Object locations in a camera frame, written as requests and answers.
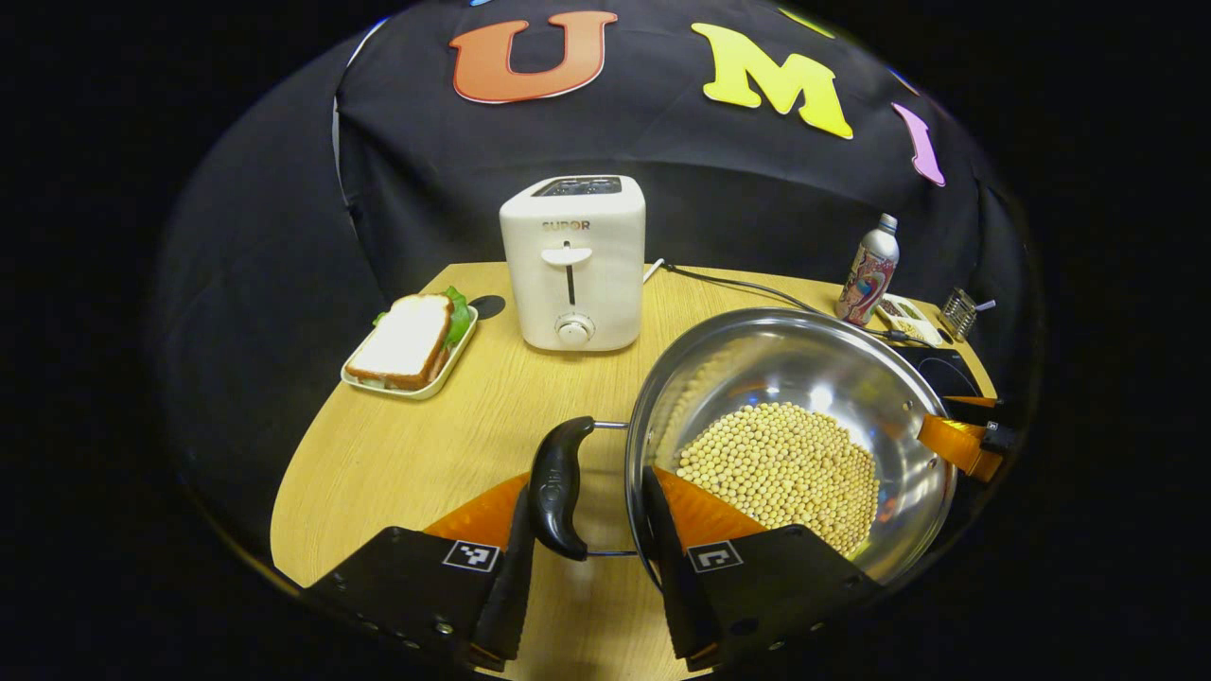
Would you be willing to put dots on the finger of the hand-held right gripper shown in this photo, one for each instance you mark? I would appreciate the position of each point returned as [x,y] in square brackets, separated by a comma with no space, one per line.
[974,409]
[960,445]

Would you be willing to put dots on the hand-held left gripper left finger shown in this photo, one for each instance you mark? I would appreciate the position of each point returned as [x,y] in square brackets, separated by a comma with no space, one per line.
[506,596]

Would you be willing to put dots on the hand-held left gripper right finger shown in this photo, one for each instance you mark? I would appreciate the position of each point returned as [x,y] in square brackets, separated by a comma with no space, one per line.
[676,586]

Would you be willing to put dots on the black induction cooktop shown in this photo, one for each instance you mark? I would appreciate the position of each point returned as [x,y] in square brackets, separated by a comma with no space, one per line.
[946,371]

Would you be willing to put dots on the pile of yellow soybeans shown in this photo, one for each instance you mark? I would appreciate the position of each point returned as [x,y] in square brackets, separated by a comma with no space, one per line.
[785,463]

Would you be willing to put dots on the stainless steel pot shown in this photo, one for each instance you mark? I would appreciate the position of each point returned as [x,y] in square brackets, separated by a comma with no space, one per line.
[804,359]

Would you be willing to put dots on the white divided snack tray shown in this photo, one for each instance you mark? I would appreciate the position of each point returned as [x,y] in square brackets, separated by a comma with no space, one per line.
[913,317]

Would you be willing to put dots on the silver patterned metal bottle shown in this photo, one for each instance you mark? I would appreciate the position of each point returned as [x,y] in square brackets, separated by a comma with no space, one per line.
[866,279]

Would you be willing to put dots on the sandwich with lettuce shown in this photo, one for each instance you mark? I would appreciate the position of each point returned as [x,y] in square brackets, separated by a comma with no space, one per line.
[407,336]

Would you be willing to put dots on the white toaster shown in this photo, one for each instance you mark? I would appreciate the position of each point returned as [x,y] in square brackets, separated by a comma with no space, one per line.
[605,284]

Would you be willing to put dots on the black backdrop cloth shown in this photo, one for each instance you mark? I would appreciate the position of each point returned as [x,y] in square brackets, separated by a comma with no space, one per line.
[426,189]

